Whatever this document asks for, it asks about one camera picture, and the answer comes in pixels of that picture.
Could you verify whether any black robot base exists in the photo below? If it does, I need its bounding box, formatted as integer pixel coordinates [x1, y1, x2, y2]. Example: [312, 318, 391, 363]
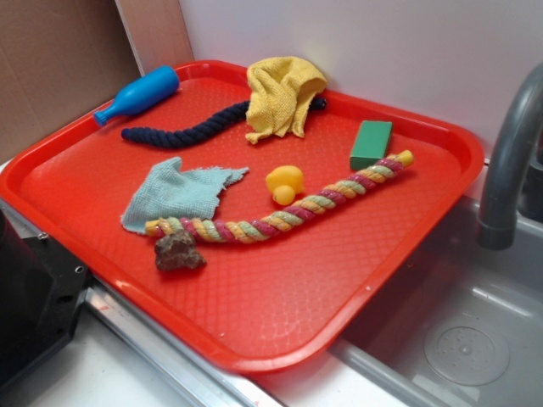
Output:
[1, 215, 90, 390]

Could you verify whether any light blue cloth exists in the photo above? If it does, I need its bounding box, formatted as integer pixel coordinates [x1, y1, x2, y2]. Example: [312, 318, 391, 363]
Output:
[120, 157, 249, 235]

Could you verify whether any yellow cloth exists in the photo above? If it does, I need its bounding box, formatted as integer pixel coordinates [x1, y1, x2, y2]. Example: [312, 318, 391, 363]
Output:
[245, 56, 327, 144]

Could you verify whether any red plastic tray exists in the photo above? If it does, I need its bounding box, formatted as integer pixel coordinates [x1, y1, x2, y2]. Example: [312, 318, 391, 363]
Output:
[1, 61, 484, 374]

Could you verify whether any yellow rubber duck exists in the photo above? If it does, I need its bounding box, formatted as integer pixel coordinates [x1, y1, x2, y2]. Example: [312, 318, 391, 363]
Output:
[266, 165, 305, 206]

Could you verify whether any brown rock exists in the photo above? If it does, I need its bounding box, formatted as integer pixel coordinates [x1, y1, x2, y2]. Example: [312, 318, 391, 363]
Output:
[154, 230, 207, 271]

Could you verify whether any green rectangular block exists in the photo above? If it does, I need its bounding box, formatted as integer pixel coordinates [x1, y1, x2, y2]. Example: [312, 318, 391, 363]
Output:
[350, 120, 393, 170]

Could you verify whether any blue plastic bottle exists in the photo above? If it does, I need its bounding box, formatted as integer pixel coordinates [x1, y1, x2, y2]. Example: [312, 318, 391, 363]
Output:
[93, 66, 180, 126]

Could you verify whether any grey plastic sink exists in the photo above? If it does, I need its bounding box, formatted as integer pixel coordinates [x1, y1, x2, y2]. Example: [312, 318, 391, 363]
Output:
[258, 200, 542, 406]

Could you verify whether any grey faucet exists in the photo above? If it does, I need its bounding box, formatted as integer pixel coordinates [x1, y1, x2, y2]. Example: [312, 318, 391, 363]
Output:
[476, 64, 542, 250]

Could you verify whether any brown cardboard panel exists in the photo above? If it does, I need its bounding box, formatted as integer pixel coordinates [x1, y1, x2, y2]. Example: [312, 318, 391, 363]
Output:
[1, 1, 139, 162]

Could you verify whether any multicolour twisted rope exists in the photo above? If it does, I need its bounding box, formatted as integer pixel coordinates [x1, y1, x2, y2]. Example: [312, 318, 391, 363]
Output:
[144, 149, 415, 245]

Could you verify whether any dark navy rope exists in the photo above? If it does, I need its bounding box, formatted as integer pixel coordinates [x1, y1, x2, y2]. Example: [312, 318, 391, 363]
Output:
[120, 97, 328, 150]

